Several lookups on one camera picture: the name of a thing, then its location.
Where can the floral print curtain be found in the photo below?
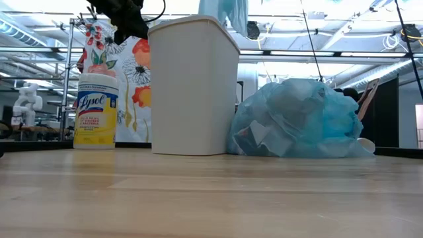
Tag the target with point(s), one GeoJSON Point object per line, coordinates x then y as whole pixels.
{"type": "Point", "coordinates": [135, 72]}

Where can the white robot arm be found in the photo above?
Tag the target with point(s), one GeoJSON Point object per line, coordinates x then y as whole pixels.
{"type": "Point", "coordinates": [28, 99]}

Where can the white plastic trash bin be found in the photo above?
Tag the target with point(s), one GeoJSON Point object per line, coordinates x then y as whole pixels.
{"type": "Point", "coordinates": [191, 92]}

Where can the yellow Lysol wipes canister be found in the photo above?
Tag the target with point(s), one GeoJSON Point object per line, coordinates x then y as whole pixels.
{"type": "Point", "coordinates": [96, 115]}

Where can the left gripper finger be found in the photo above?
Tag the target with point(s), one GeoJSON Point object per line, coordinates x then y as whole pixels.
{"type": "Point", "coordinates": [130, 28]}

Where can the white bin with blue liner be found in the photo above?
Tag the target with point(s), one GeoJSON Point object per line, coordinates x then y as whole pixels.
{"type": "Point", "coordinates": [297, 122]}

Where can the black ceiling camera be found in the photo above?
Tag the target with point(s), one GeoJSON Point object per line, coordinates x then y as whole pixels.
{"type": "Point", "coordinates": [253, 30]}

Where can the black ceiling device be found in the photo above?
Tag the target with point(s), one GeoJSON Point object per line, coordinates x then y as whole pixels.
{"type": "Point", "coordinates": [410, 33]}

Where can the person's forearm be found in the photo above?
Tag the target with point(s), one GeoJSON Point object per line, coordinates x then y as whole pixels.
{"type": "Point", "coordinates": [368, 99]}

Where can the black aluminium table frame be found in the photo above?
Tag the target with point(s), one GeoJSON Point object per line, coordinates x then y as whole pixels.
{"type": "Point", "coordinates": [49, 145]}

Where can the black partition panel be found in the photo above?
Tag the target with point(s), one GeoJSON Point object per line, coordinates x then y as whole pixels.
{"type": "Point", "coordinates": [386, 115]}

